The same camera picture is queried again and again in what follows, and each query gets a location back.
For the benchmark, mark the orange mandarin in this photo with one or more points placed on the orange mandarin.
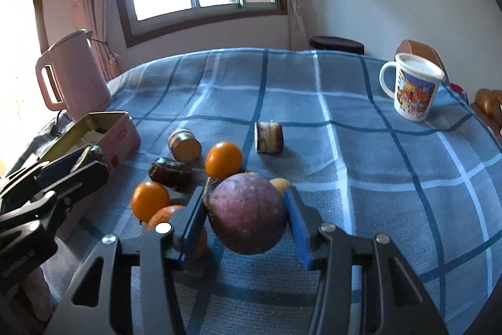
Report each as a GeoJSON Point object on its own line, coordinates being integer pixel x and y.
{"type": "Point", "coordinates": [164, 215]}
{"type": "Point", "coordinates": [223, 160]}
{"type": "Point", "coordinates": [148, 198]}

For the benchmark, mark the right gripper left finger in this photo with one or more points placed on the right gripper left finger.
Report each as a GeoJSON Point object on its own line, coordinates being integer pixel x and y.
{"type": "Point", "coordinates": [98, 300]}

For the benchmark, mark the pink electric kettle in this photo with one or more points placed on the pink electric kettle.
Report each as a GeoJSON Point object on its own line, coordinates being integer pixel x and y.
{"type": "Point", "coordinates": [70, 79]}

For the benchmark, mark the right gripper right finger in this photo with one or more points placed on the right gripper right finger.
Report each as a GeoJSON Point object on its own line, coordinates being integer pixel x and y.
{"type": "Point", "coordinates": [392, 298]}

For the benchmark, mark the tan round longan fruit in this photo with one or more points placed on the tan round longan fruit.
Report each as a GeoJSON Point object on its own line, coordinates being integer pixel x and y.
{"type": "Point", "coordinates": [280, 184]}

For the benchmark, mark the brown wooden chair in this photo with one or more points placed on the brown wooden chair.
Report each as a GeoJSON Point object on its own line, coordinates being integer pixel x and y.
{"type": "Point", "coordinates": [422, 50]}
{"type": "Point", "coordinates": [487, 105]}

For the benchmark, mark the white cartoon mug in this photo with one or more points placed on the white cartoon mug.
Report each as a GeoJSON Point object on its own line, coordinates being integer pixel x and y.
{"type": "Point", "coordinates": [416, 83]}

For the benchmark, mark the dark brown chestnut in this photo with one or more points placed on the dark brown chestnut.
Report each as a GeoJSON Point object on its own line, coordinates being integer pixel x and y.
{"type": "Point", "coordinates": [171, 173]}

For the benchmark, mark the purple round fruit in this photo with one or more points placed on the purple round fruit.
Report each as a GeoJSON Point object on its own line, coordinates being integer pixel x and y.
{"type": "Point", "coordinates": [247, 214]}

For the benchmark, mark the pink metal tin box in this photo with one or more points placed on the pink metal tin box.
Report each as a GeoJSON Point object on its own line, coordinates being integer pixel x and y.
{"type": "Point", "coordinates": [113, 131]}

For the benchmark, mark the dark round stool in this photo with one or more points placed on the dark round stool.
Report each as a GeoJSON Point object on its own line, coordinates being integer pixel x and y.
{"type": "Point", "coordinates": [335, 43]}

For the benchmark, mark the blue plaid tablecloth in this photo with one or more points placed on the blue plaid tablecloth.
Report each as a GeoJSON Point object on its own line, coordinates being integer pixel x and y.
{"type": "Point", "coordinates": [434, 187]}

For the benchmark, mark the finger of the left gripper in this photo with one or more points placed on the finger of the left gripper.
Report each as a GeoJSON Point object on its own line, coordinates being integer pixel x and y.
{"type": "Point", "coordinates": [30, 181]}
{"type": "Point", "coordinates": [60, 207]}

